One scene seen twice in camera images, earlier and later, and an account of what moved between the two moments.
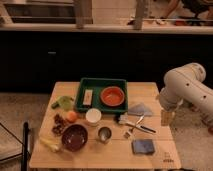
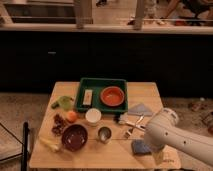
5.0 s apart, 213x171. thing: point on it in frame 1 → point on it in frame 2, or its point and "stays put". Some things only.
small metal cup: x=104 y=134 stays put
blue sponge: x=143 y=146 stays put
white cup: x=93 y=116 stays put
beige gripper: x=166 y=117 → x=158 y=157
